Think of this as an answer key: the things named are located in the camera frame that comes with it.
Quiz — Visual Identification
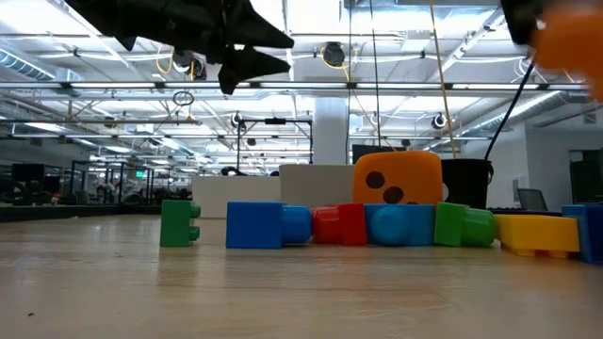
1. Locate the large blue building block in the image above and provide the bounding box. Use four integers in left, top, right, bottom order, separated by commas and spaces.
225, 202, 314, 250

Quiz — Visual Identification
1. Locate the orange foam die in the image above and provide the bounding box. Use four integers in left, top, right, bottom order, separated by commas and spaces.
352, 150, 445, 208

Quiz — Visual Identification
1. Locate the black cup with white logo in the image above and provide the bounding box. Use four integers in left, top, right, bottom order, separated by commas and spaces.
440, 158, 495, 211

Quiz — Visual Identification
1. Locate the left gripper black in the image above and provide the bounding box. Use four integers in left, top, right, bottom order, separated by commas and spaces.
64, 0, 296, 96

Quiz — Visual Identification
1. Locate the green building block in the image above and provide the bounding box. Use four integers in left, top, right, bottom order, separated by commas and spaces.
433, 202, 497, 249

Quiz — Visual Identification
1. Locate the green studded brick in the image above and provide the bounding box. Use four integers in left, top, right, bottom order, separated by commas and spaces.
159, 200, 203, 250

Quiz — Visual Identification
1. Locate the large grey plastic bin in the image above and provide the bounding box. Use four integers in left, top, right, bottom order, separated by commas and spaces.
278, 163, 357, 210

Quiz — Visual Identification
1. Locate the black background rig frame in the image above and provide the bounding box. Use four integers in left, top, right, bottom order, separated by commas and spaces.
235, 117, 315, 166

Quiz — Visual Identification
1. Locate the light blue T-shaped block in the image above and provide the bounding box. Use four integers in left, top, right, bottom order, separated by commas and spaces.
365, 203, 437, 248

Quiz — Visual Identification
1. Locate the orange wedge block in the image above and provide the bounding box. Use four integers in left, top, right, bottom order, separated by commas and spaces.
531, 0, 603, 103

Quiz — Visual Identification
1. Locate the yellow studded brick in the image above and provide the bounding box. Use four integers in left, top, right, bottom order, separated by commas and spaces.
494, 214, 581, 260

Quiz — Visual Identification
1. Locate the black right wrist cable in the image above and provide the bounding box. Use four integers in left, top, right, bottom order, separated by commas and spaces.
483, 58, 538, 162

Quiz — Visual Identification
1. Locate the grey laptop screen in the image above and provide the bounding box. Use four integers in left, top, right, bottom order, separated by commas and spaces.
516, 187, 550, 213

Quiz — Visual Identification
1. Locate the red building block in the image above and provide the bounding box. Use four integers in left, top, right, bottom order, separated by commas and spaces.
310, 202, 369, 247

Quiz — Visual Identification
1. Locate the yellow hanging cable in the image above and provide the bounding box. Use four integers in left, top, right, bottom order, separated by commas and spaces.
427, 0, 459, 160

